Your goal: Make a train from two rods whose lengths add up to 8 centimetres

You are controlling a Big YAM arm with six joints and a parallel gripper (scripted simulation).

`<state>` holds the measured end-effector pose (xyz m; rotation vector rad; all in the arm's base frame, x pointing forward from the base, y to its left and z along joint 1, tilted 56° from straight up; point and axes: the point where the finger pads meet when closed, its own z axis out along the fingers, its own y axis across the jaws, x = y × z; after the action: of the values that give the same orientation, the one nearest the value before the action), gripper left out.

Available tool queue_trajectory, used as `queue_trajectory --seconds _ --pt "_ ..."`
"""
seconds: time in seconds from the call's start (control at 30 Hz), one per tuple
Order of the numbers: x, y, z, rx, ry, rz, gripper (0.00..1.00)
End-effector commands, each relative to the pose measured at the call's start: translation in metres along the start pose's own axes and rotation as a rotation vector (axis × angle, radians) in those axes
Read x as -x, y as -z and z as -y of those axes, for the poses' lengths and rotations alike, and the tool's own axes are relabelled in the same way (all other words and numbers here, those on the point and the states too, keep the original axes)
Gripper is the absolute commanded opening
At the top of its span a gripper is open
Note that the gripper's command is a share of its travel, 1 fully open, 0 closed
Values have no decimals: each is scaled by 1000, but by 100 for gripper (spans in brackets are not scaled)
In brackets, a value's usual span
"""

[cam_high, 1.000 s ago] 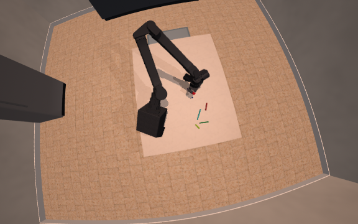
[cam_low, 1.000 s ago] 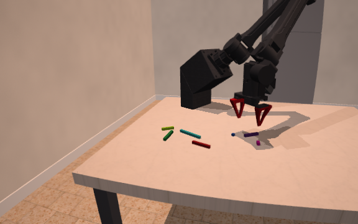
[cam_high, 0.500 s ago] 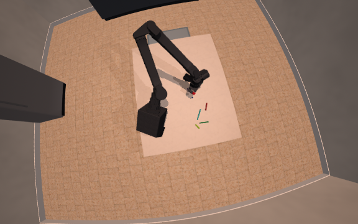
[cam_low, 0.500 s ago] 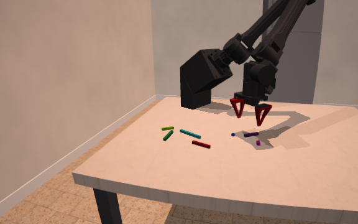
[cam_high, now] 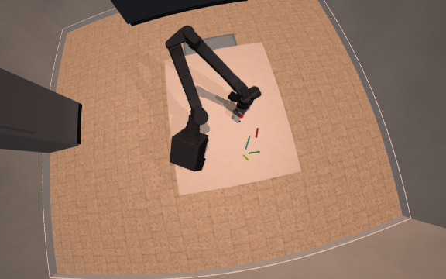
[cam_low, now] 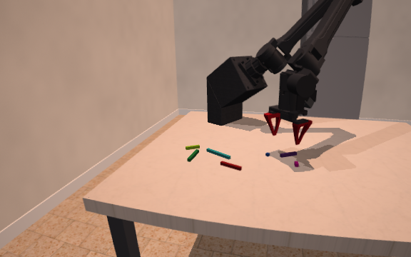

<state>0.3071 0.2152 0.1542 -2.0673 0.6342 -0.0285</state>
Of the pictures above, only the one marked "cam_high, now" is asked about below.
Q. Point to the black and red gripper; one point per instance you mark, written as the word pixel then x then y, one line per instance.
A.
pixel 243 110

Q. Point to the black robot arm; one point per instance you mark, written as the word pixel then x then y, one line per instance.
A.
pixel 200 116

